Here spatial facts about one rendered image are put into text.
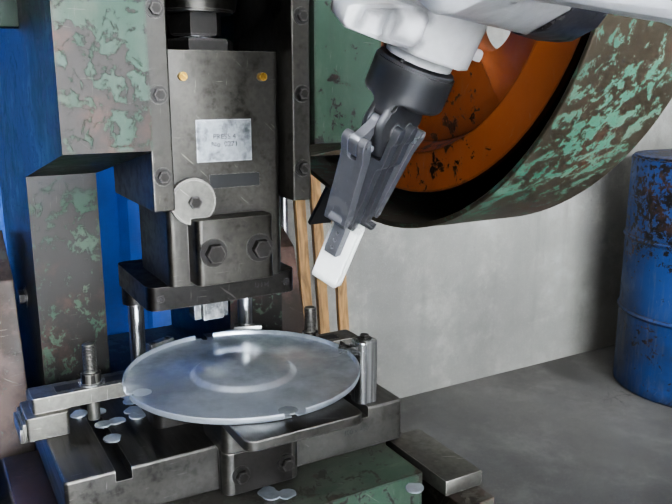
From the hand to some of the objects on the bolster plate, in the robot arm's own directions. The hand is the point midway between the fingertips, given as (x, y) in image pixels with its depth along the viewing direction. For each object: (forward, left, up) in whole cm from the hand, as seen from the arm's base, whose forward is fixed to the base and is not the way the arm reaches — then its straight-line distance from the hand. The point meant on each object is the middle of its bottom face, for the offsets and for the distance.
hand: (337, 251), depth 74 cm
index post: (+16, -16, -26) cm, 35 cm away
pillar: (+38, +7, -23) cm, 45 cm away
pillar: (+36, -9, -23) cm, 44 cm away
